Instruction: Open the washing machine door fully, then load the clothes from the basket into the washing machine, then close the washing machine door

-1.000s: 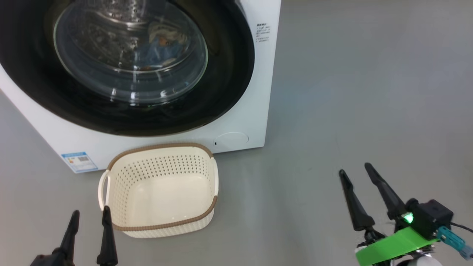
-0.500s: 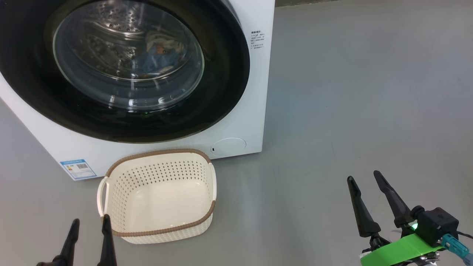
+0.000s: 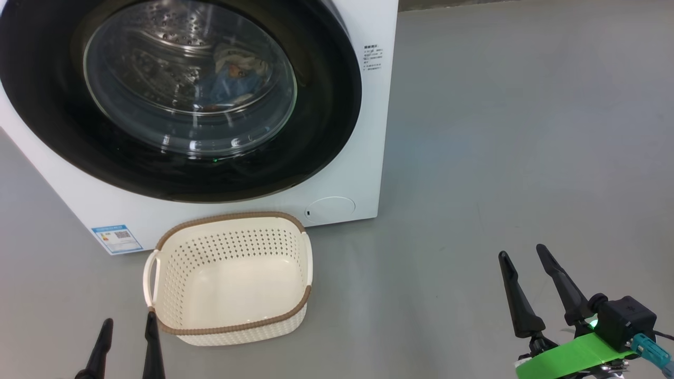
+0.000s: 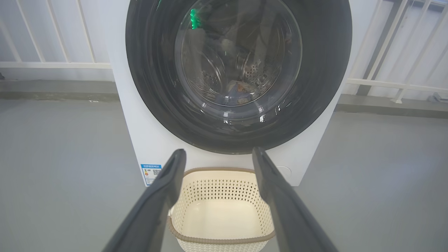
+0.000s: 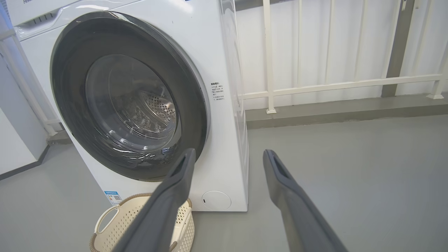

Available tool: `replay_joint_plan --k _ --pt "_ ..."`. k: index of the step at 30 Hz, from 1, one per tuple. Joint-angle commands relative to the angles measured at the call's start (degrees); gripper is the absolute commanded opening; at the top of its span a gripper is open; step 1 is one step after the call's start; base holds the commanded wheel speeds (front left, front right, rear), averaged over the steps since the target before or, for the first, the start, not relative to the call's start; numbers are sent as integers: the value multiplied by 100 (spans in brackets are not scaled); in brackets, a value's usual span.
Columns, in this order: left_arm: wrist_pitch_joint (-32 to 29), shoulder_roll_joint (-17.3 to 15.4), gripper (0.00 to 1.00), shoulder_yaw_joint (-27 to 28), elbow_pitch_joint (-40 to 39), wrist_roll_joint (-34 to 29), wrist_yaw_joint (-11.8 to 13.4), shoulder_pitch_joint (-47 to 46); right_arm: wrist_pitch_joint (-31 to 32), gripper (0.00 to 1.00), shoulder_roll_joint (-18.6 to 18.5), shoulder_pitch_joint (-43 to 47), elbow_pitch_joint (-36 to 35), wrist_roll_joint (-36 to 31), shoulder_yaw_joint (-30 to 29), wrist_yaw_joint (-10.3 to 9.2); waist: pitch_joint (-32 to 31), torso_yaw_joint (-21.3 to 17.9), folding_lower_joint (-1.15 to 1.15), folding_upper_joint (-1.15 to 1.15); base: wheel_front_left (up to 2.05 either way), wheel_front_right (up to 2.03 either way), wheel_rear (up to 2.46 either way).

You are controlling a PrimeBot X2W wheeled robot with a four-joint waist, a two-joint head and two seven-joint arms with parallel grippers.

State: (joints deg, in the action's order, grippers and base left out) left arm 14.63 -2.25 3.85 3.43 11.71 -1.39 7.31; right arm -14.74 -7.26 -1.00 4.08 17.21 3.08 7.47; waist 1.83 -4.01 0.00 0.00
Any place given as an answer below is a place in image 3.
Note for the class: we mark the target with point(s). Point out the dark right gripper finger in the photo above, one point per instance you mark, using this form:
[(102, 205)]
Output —
[(566, 289), (521, 305)]

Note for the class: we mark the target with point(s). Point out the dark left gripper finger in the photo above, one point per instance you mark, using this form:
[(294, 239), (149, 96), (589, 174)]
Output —
[(154, 352), (100, 358)]

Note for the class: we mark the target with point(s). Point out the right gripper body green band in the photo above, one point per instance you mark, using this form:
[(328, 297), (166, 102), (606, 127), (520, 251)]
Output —
[(574, 355)]

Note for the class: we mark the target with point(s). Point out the black round glass washer door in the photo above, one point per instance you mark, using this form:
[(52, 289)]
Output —
[(326, 105)]

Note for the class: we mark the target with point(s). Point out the cream white garment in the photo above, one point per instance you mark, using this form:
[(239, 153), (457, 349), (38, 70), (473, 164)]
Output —
[(237, 55)]

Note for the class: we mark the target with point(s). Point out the cream perforated laundry basket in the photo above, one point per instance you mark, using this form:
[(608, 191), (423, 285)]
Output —
[(231, 284)]

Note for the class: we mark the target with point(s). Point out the white front-load washing machine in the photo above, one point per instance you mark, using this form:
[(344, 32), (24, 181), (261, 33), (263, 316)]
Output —
[(368, 158)]

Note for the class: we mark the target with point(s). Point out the right wrist teal connector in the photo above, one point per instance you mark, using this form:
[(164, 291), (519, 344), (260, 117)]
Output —
[(650, 351)]

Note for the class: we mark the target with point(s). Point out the blue energy label sticker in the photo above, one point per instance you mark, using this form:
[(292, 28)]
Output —
[(117, 239)]

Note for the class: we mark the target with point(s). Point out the round white filter cover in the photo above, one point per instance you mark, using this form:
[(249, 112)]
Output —
[(331, 209)]

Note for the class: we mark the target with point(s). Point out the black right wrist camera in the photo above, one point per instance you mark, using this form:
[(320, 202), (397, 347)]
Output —
[(626, 318)]

